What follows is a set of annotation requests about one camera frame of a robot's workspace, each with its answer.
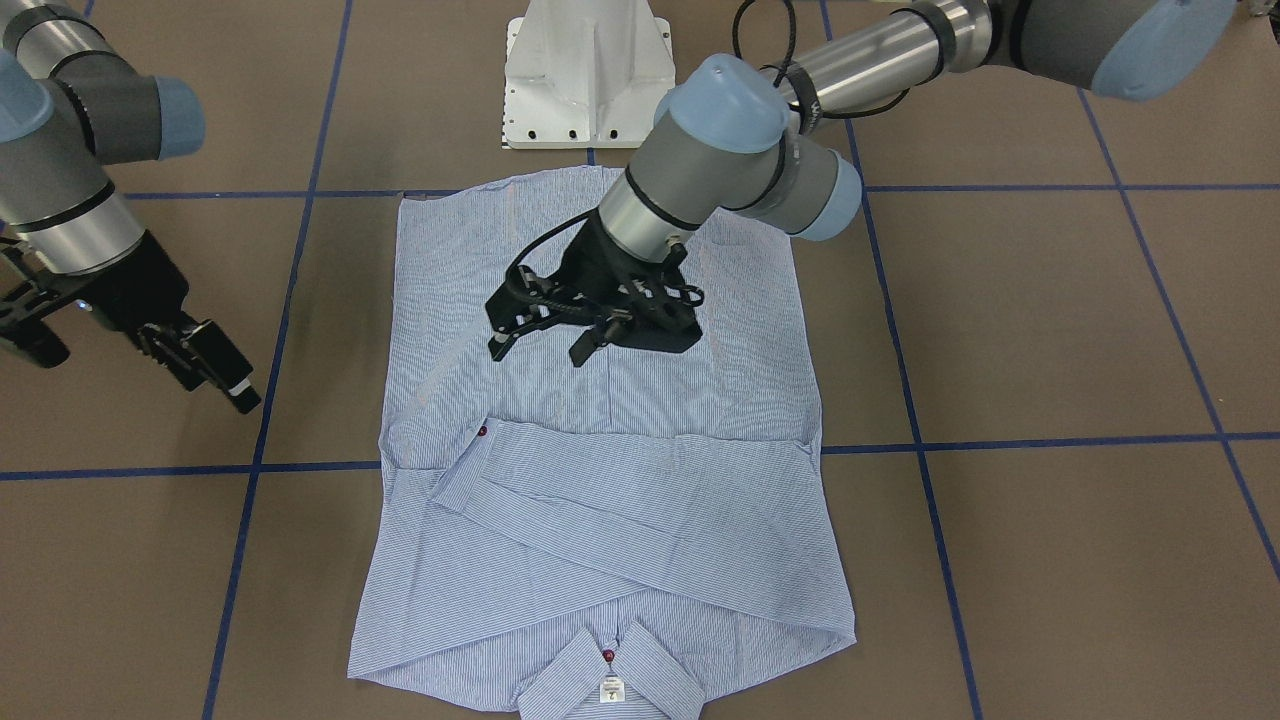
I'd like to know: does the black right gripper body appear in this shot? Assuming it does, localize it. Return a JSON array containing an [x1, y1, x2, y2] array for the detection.
[[76, 231, 191, 341]]

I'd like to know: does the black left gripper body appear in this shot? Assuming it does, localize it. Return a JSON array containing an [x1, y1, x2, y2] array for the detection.
[[556, 211, 691, 311]]

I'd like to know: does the light blue striped shirt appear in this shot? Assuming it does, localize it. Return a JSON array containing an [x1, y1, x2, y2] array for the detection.
[[348, 167, 856, 719]]

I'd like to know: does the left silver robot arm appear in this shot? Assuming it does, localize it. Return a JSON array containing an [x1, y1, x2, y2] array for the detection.
[[485, 1, 1236, 366]]

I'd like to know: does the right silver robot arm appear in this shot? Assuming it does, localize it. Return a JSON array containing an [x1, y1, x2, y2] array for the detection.
[[1, 1, 260, 414]]

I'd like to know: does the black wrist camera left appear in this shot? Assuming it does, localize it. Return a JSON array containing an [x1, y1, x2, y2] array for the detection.
[[605, 281, 705, 354]]

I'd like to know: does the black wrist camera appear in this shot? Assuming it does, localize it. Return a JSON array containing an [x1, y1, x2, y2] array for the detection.
[[0, 240, 86, 369], [605, 281, 705, 354]]

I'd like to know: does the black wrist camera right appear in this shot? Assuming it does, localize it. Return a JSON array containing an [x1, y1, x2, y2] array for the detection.
[[0, 240, 86, 369]]

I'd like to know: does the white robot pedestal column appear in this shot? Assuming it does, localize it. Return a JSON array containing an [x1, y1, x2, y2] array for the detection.
[[502, 1, 676, 150]]

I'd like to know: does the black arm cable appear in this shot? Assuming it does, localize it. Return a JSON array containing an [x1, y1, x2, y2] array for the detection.
[[733, 0, 911, 120]]

